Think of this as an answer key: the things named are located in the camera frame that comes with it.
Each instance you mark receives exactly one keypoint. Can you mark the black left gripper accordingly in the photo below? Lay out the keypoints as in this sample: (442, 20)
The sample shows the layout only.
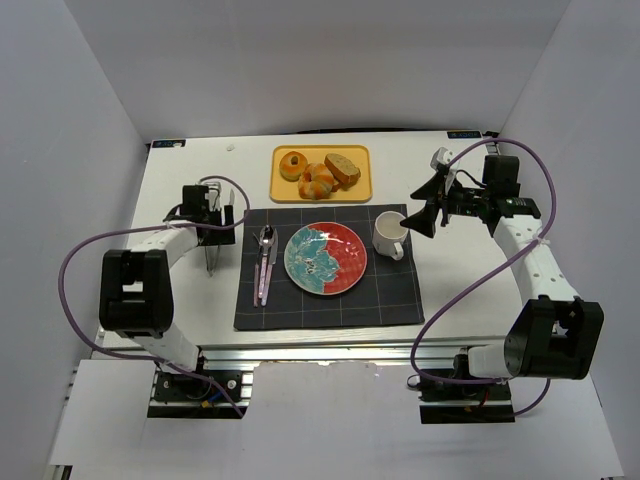
(216, 236)

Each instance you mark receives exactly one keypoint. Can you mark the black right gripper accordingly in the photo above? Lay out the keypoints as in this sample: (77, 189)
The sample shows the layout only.
(441, 208)

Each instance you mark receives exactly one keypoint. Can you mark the orange striped round bread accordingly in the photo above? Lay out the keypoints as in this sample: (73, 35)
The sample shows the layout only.
(316, 182)

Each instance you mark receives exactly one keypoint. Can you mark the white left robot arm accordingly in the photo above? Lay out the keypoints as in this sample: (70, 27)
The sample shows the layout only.
(136, 297)

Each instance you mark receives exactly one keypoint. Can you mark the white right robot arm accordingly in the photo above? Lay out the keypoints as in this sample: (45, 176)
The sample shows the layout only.
(556, 333)

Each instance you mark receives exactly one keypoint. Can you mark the rear bread slice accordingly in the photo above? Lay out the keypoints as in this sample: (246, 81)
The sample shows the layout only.
(342, 168)

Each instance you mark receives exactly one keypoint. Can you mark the white mug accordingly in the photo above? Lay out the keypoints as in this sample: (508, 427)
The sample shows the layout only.
(389, 235)

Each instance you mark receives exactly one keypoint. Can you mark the yellow tray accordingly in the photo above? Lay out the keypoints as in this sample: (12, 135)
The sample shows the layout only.
(283, 191)

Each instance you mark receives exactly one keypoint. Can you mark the dark checked placemat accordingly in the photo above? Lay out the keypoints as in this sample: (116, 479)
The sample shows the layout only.
(387, 295)

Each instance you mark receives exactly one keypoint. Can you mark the red and teal plate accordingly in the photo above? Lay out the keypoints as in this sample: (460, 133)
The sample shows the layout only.
(325, 258)

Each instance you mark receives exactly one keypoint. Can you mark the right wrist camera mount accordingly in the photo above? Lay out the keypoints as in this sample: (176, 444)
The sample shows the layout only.
(441, 163)

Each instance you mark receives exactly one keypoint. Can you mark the ring-shaped bagel bread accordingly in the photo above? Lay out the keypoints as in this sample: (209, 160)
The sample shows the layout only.
(292, 165)

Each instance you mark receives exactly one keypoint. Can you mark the pink-handled knife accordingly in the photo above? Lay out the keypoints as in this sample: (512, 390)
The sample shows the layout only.
(271, 262)

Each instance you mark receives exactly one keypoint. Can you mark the aluminium frame rail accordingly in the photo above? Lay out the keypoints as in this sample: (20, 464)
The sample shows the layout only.
(430, 354)

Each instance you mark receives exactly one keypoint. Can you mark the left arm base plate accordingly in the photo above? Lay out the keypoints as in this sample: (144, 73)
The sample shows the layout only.
(176, 396)

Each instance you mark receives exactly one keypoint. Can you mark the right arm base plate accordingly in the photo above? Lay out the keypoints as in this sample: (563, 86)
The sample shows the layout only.
(449, 404)

